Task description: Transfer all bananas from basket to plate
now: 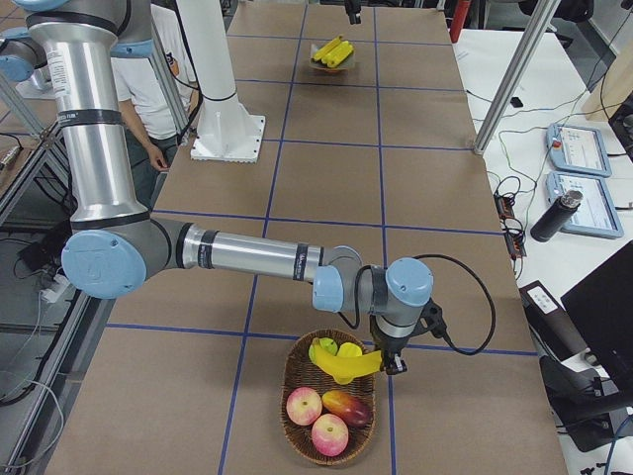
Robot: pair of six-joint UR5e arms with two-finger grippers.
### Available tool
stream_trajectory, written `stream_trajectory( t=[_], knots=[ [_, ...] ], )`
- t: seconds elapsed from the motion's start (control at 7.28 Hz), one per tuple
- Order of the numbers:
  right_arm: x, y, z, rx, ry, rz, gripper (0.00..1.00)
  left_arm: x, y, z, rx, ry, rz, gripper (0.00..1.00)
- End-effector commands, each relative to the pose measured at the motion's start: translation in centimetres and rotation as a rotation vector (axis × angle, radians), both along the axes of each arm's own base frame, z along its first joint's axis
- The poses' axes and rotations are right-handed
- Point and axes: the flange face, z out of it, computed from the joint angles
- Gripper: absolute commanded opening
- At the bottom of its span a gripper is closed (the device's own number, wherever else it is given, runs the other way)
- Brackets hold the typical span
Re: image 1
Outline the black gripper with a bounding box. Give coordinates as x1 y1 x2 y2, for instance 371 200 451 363
343 0 361 25
370 316 420 375

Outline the red cylinder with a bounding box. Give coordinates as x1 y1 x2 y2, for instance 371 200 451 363
449 0 471 44

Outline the yellow star fruit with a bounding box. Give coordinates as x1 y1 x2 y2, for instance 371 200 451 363
334 341 364 385

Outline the dark red apple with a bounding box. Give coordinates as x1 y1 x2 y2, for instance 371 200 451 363
321 390 372 428

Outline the green pear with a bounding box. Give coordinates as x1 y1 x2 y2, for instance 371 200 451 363
308 337 339 364

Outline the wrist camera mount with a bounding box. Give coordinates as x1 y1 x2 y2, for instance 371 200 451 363
419 299 447 339

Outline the near blue teach pendant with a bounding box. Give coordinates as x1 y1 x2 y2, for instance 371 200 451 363
546 171 624 238

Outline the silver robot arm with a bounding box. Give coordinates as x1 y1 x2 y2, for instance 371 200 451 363
23 1 441 374

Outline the woven wicker fruit basket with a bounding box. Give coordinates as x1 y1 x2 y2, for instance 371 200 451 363
281 329 376 465

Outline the person in white shirt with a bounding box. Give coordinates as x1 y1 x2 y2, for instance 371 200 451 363
110 4 201 214

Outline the far blue teach pendant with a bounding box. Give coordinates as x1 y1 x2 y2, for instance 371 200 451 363
546 123 612 178

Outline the grey square plate orange rim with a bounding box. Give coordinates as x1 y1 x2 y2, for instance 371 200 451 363
309 41 355 73

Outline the black water bottle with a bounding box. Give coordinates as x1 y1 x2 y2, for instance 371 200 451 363
530 190 584 242

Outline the black monitor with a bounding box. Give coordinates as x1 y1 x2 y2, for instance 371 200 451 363
562 242 632 388

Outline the pink apple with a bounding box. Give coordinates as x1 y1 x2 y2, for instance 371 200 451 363
311 414 349 457
286 387 322 427

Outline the blue teach pendant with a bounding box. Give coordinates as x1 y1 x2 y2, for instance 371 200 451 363
546 171 624 238
546 123 612 178

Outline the pink apple left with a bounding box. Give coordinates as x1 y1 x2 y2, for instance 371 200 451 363
286 387 322 427

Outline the aluminium frame post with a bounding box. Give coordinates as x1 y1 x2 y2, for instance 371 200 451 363
473 0 561 155

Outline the pink apple front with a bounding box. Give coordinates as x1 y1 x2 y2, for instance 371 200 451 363
311 414 349 457

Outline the white camera mast base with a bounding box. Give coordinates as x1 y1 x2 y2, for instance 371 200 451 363
177 1 266 163

